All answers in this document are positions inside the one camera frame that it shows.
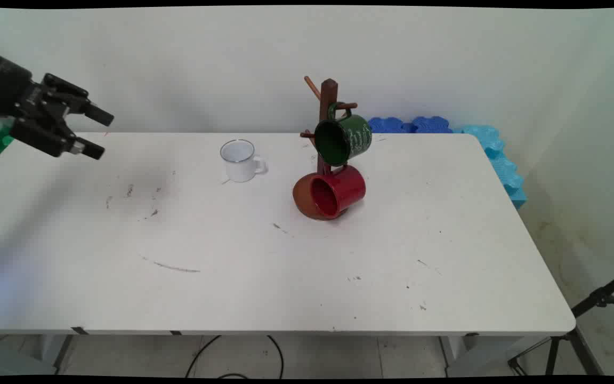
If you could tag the grey table leg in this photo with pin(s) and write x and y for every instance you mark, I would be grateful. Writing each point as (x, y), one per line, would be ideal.
(461, 354)
(59, 352)

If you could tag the red mug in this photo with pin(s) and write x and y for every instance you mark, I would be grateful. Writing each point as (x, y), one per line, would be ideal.
(341, 191)

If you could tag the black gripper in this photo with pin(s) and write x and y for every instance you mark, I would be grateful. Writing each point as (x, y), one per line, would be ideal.
(3, 80)

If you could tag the dark blue foam mat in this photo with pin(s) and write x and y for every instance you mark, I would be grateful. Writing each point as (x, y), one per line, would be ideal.
(432, 124)
(387, 125)

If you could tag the white enamel mug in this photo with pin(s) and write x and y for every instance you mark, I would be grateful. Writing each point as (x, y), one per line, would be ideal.
(239, 162)

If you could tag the black tripod stand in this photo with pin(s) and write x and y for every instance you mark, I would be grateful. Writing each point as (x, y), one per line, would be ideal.
(600, 298)

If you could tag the green enamel mug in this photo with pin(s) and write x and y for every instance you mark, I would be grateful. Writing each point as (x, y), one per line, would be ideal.
(341, 140)

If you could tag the brown wooden mug tree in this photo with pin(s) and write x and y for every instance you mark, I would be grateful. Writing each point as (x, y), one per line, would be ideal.
(329, 93)

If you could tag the light blue foam mat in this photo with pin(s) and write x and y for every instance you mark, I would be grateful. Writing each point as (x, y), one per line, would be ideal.
(483, 138)
(509, 178)

